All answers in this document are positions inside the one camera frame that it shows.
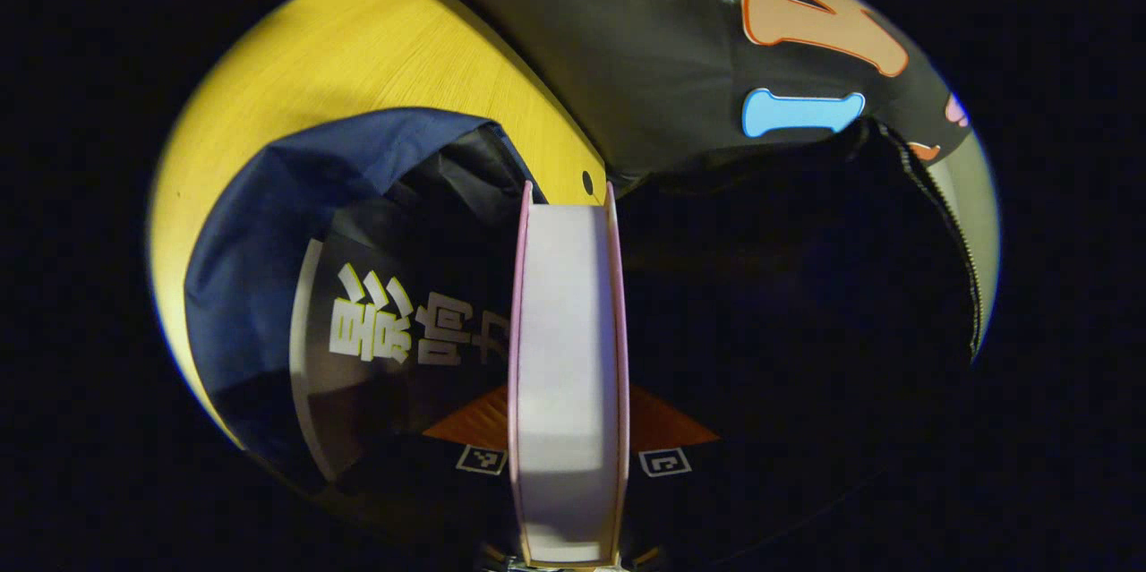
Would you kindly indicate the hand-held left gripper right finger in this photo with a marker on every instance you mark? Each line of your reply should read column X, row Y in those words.
column 667, row 462

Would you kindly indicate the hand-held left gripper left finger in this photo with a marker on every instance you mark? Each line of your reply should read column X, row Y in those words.
column 479, row 460

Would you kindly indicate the black cover book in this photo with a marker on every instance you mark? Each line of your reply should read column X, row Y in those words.
column 376, row 375

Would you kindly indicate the pink cover book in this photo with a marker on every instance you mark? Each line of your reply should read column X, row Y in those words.
column 568, row 330

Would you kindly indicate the blue schoolbag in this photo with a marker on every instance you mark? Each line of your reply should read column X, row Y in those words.
column 260, row 241

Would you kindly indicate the black backdrop cloth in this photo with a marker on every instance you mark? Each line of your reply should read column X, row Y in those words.
column 662, row 44

